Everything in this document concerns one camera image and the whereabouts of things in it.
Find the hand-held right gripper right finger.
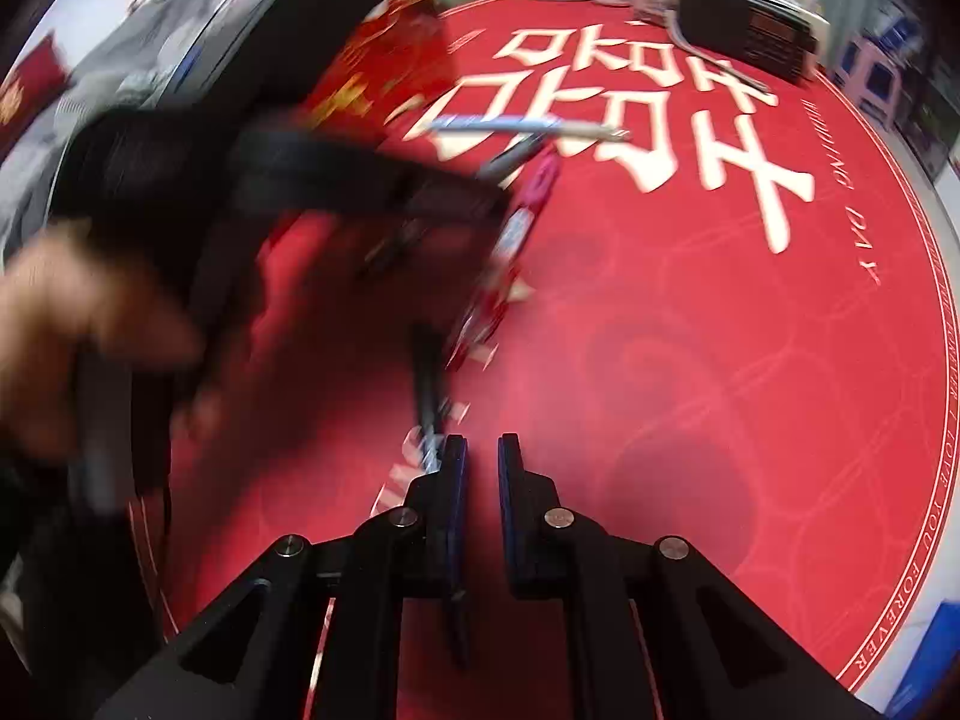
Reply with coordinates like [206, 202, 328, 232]
[496, 431, 878, 720]

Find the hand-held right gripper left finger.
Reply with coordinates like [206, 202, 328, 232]
[94, 435, 472, 720]

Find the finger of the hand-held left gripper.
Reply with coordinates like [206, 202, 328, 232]
[240, 127, 520, 231]

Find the black and red gel pen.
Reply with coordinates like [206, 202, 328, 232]
[411, 322, 472, 670]

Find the red and brown cardboard box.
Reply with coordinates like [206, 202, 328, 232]
[300, 0, 452, 137]

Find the dark pen with grey tip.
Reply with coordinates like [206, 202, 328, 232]
[476, 131, 554, 185]

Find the person's left hand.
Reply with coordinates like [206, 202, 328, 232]
[0, 229, 205, 460]

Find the pink pen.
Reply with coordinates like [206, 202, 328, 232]
[446, 146, 565, 374]

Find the white pen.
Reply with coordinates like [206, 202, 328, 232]
[426, 112, 632, 145]

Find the dark red cushion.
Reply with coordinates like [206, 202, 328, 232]
[0, 34, 70, 130]

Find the round red mat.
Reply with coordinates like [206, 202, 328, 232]
[127, 0, 960, 720]

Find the black radio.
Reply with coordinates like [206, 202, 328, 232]
[670, 0, 830, 98]

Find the blue box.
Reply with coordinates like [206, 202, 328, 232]
[885, 600, 960, 720]

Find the pink stool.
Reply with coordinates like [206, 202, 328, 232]
[832, 37, 913, 130]

